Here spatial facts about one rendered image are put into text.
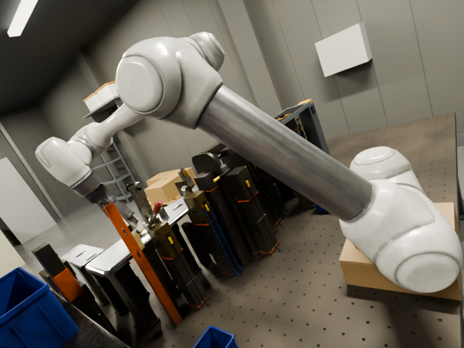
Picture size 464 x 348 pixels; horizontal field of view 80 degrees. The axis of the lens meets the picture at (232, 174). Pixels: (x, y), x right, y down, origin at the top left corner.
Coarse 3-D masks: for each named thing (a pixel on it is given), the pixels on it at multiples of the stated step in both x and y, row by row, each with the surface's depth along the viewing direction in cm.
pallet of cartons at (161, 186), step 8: (184, 168) 495; (192, 168) 484; (160, 176) 521; (168, 176) 490; (176, 176) 464; (192, 176) 483; (152, 184) 482; (160, 184) 455; (168, 184) 448; (152, 192) 459; (160, 192) 444; (168, 192) 446; (176, 192) 457; (152, 200) 472; (168, 200) 445; (176, 200) 451; (152, 208) 498; (176, 208) 450
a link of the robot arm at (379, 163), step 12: (360, 156) 75; (372, 156) 72; (384, 156) 69; (396, 156) 69; (360, 168) 71; (372, 168) 69; (384, 168) 68; (396, 168) 67; (408, 168) 69; (396, 180) 66; (408, 180) 66
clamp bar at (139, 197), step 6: (126, 186) 93; (132, 186) 90; (138, 186) 91; (132, 192) 91; (138, 192) 92; (138, 198) 92; (144, 198) 94; (138, 204) 92; (144, 204) 94; (144, 210) 94; (150, 210) 95; (144, 216) 94; (150, 216) 96; (156, 222) 98
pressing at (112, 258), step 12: (180, 204) 125; (168, 216) 115; (180, 216) 110; (120, 240) 112; (144, 240) 102; (108, 252) 106; (120, 252) 101; (96, 264) 99; (108, 264) 95; (120, 264) 92
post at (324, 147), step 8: (312, 104) 144; (304, 112) 143; (312, 112) 143; (304, 120) 146; (312, 120) 143; (304, 128) 148; (312, 128) 145; (320, 128) 148; (312, 136) 147; (320, 136) 147; (320, 144) 147; (328, 152) 152
